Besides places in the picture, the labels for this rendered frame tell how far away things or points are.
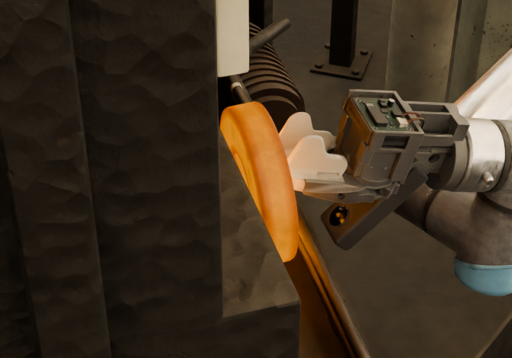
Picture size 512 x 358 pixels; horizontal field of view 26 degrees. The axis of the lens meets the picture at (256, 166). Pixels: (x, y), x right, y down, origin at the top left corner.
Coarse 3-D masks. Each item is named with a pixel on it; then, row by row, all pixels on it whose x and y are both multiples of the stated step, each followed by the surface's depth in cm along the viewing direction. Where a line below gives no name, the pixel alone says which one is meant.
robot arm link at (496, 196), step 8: (496, 120) 112; (504, 120) 113; (504, 128) 111; (504, 136) 110; (504, 144) 110; (504, 160) 111; (504, 168) 110; (504, 176) 110; (496, 184) 111; (504, 184) 111; (488, 192) 113; (496, 192) 113; (504, 192) 113; (496, 200) 114; (504, 200) 114
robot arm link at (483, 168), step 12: (468, 120) 111; (480, 120) 111; (468, 132) 109; (480, 132) 109; (492, 132) 110; (468, 144) 109; (480, 144) 109; (492, 144) 109; (468, 156) 109; (480, 156) 109; (492, 156) 109; (504, 156) 110; (468, 168) 109; (480, 168) 109; (492, 168) 110; (468, 180) 109; (480, 180) 110; (492, 180) 109
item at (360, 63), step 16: (256, 0) 170; (272, 0) 175; (336, 0) 243; (352, 0) 242; (256, 16) 172; (272, 16) 177; (336, 16) 246; (352, 16) 244; (336, 32) 248; (352, 32) 247; (336, 48) 251; (352, 48) 251; (320, 64) 252; (336, 64) 253; (352, 64) 254
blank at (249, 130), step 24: (240, 120) 101; (264, 120) 101; (240, 144) 102; (264, 144) 99; (240, 168) 109; (264, 168) 98; (288, 168) 99; (264, 192) 98; (288, 192) 99; (264, 216) 99; (288, 216) 99; (288, 240) 101
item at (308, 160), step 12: (300, 144) 102; (312, 144) 102; (300, 156) 103; (312, 156) 103; (324, 156) 104; (336, 156) 104; (300, 168) 104; (312, 168) 104; (324, 168) 105; (336, 168) 105; (300, 180) 103; (324, 180) 104; (336, 180) 105
